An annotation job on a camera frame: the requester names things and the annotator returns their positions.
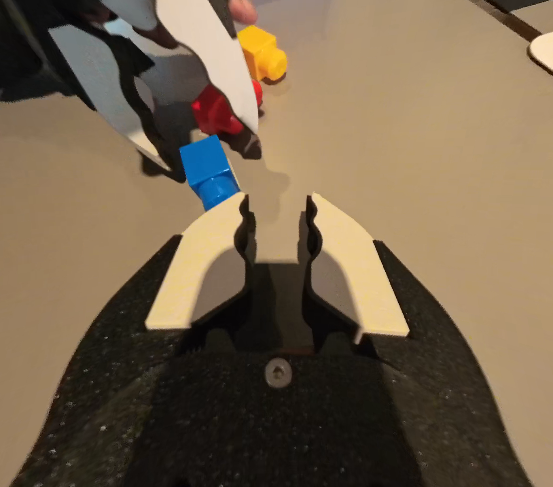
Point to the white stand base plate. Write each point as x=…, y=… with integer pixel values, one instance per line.
x=543, y=50

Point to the red building block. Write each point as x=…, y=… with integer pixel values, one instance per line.
x=211, y=111

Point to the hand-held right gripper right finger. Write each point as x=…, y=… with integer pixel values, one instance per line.
x=363, y=279

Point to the yellow building block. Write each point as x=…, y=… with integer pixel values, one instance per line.
x=259, y=50

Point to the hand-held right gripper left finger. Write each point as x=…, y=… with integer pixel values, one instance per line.
x=190, y=275

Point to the person's left hand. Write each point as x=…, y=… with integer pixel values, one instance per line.
x=243, y=9

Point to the blue building block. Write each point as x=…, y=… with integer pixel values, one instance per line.
x=205, y=163

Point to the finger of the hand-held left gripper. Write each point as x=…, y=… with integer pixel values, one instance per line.
x=207, y=33
x=99, y=76

